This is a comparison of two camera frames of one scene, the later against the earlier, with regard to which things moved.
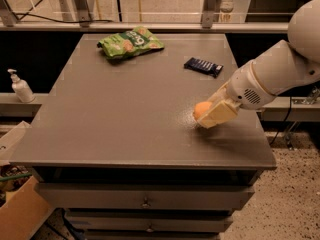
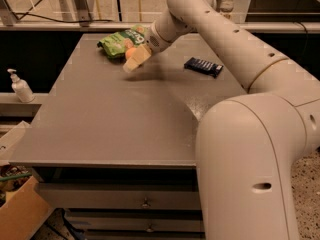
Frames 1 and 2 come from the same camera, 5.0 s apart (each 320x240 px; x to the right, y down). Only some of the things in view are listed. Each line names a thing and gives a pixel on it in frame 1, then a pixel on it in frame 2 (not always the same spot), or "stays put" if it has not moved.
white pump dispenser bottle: x=23 y=91 stays put
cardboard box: x=25 y=208 stays put
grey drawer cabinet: x=114 y=143 stays put
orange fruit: x=201 y=106 to x=129 y=52
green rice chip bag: x=129 y=42 stays put
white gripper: x=245 y=88 to x=154 y=40
